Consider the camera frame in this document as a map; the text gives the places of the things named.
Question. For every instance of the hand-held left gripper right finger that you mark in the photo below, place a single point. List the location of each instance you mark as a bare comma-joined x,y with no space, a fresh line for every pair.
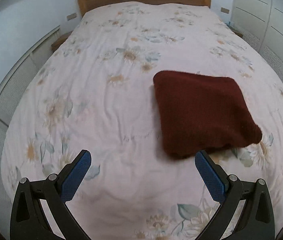
210,173

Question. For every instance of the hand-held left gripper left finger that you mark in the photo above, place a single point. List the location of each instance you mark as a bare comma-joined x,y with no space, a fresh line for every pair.
76,172

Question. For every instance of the dark red knitted sweater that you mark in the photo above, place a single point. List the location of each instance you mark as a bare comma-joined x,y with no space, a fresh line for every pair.
201,112

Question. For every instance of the white louvered cabinet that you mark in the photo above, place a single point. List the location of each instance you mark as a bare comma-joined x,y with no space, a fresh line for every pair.
9,90

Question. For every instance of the wooden nightstand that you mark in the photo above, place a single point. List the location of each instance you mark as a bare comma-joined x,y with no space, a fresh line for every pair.
237,32
59,41

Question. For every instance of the white wardrobe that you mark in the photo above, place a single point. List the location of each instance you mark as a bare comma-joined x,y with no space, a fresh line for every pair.
271,17

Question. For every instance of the beige wall socket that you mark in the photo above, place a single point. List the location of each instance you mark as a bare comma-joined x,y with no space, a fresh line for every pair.
225,10
71,16

